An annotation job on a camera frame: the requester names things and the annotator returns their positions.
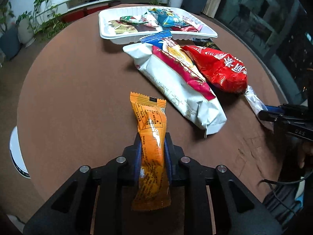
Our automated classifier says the orange snack bar packet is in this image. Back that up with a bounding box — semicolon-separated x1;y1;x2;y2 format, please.
130;92;171;212

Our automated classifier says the white red snack bag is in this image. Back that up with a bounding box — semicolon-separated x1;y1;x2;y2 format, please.
122;43;227;137

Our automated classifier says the black cookie packet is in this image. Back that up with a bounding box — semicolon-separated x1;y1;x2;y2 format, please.
192;38;221;50

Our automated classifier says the blue red snack packet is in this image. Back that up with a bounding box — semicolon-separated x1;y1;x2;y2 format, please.
140;30;196;70

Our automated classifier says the panda blue snack bag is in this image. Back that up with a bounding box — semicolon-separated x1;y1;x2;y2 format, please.
148;7;189;27

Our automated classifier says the green white snack packet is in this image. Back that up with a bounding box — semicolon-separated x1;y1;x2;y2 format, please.
119;15;149;25

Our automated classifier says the person's right hand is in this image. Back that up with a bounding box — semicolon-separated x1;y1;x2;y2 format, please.
299;142;313;169

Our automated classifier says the white round stool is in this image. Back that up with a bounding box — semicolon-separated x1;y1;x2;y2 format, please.
9;126;30;179

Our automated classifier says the white plastic tray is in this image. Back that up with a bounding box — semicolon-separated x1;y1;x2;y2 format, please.
99;6;218;45

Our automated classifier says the red storage box left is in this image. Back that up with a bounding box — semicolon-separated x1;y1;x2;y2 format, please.
61;8;86;23

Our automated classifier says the red storage box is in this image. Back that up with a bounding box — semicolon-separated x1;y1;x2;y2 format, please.
61;8;86;23
86;3;109;15

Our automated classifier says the plant in blue pot left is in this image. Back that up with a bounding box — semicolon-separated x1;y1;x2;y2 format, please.
1;0;21;60

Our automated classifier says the red storage box right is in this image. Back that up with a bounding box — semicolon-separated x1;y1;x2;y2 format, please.
86;3;109;15

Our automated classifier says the plant in white pot left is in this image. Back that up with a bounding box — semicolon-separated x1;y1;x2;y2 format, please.
16;0;69;48

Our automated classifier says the black cable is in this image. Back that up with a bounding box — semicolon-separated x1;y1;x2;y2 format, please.
258;168;313;216

